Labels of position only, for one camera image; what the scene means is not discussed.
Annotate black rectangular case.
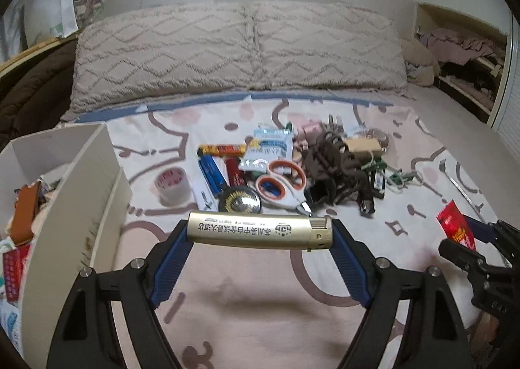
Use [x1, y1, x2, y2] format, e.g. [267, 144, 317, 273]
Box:
[371, 170, 386, 200]

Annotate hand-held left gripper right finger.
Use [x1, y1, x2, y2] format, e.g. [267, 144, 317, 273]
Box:
[328, 220, 474, 369]

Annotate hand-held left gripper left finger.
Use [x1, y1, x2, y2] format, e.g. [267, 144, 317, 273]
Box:
[46, 220, 191, 369]

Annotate green clips bundle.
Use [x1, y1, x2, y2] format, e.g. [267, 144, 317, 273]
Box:
[363, 160, 423, 191]

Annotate orange brown leather wallet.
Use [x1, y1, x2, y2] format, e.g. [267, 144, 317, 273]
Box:
[10, 182, 41, 246]

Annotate white slatted door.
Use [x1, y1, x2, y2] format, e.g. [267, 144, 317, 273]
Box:
[487, 16, 520, 150]

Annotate beige textured pillow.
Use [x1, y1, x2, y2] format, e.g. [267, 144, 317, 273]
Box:
[69, 4, 261, 114]
[246, 1, 409, 91]

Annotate clear tape roll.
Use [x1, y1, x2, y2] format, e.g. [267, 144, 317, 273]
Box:
[153, 166, 191, 205]

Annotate white cardboard box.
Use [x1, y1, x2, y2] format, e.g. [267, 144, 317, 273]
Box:
[0, 122, 133, 353]

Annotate beige plush cloth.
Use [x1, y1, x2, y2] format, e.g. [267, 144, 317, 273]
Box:
[400, 38, 441, 87]

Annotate pile of clothes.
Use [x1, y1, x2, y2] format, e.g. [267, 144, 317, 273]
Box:
[418, 28, 506, 65]

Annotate small wooden block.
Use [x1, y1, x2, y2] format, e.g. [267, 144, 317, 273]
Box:
[344, 137, 384, 159]

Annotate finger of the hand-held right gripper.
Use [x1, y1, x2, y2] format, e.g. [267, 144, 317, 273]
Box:
[465, 218, 520, 260]
[439, 239, 488, 284]

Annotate red foil packet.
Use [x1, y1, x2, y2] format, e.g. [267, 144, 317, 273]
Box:
[435, 200, 477, 252]

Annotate red cardboard box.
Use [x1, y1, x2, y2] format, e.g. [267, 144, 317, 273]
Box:
[2, 243, 33, 305]

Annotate curved wooden rail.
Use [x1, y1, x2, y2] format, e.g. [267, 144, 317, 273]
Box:
[0, 37, 78, 75]

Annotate white paper bag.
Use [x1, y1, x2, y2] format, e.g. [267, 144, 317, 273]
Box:
[4, 0, 78, 61]

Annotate gold lighter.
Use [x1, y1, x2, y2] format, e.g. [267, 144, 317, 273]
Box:
[186, 210, 334, 252]

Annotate small blue and white packet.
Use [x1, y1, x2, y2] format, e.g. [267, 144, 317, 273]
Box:
[239, 157, 269, 173]

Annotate pink small pouch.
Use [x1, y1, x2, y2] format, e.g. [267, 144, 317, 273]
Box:
[296, 119, 321, 142]

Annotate thin metal rod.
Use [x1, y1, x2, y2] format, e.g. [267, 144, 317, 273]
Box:
[441, 160, 508, 268]

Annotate orange handled scissors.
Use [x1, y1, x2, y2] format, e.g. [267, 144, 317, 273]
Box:
[256, 160, 315, 216]

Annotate orange-yellow bar packet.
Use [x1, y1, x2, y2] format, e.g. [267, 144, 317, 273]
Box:
[198, 144, 248, 156]

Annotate white lighter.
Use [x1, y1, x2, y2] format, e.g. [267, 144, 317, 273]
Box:
[195, 186, 220, 211]

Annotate pink printed bed sheet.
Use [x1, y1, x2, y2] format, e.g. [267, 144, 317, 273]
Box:
[61, 95, 520, 369]

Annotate blue lighter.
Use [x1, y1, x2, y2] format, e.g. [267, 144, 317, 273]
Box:
[198, 155, 228, 195]

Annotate black round tin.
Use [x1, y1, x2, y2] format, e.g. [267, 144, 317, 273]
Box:
[218, 187, 263, 214]

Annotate brown quilted blanket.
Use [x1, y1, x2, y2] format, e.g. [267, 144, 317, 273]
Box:
[0, 38, 80, 144]

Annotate brown cord tangle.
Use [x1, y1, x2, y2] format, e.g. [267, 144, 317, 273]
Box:
[301, 131, 366, 205]

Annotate open closet shelf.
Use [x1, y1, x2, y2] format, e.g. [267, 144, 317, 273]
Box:
[414, 3, 508, 122]

